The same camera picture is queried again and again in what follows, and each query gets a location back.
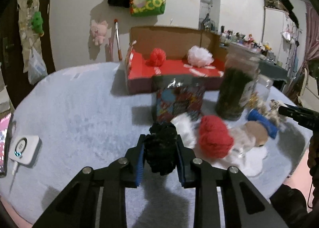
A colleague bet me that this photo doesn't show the cream lace scrunchie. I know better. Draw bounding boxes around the cream lace scrunchie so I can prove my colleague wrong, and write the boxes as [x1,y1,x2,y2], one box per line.
[256,99,287,127]

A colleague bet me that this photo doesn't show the red knitted soft object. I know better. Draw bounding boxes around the red knitted soft object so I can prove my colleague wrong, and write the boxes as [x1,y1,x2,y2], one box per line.
[198,115,234,158]

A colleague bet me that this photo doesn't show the black fluffy pompom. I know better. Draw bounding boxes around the black fluffy pompom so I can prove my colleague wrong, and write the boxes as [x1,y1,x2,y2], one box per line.
[144,123,178,176]

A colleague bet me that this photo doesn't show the beige round pad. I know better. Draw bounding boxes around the beige round pad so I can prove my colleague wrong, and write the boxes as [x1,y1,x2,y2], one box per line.
[245,121,268,147]

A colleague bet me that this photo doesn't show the white charger device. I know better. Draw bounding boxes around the white charger device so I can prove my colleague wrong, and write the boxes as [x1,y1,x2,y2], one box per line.
[9,135,41,166]

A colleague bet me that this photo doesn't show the large jar with green leaves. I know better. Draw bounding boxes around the large jar with green leaves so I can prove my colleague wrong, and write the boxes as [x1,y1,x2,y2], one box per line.
[215,44,260,120]

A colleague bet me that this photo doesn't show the white wardrobe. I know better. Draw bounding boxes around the white wardrobe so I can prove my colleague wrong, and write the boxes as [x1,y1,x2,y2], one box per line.
[262,0,307,72]

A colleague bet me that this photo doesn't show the pink curtain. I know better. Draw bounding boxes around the pink curtain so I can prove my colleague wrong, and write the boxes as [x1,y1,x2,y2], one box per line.
[301,2,319,70]

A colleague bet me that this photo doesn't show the white mesh pouf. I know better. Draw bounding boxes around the white mesh pouf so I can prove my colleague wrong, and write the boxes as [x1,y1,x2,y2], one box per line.
[187,45,214,68]

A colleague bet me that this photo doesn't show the colourful black small box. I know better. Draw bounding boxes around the colourful black small box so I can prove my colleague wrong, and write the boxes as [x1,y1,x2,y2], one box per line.
[152,75,206,123]

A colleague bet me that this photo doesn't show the plastic bag on door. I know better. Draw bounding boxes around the plastic bag on door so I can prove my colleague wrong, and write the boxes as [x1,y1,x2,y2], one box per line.
[28,47,48,85]

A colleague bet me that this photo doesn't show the red mesh pouf in box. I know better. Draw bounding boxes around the red mesh pouf in box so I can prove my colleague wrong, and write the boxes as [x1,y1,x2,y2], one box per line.
[147,48,166,67]

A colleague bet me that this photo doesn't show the red cardboard box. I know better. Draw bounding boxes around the red cardboard box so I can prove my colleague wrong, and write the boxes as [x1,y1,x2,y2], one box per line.
[125,26,227,95]

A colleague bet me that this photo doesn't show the pink pig plush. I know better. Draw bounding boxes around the pink pig plush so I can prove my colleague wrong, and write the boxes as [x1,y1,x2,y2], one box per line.
[90,20,108,46]

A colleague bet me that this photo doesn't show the green dinosaur plush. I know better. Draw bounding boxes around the green dinosaur plush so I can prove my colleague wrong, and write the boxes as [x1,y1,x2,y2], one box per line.
[31,11,44,37]

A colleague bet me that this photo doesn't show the green tote bag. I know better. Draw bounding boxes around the green tote bag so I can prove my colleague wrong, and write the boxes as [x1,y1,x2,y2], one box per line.
[130,0,166,17]

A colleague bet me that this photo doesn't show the orange handled brush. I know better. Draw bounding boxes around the orange handled brush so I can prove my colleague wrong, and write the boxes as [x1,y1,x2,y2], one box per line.
[114,19,123,61]

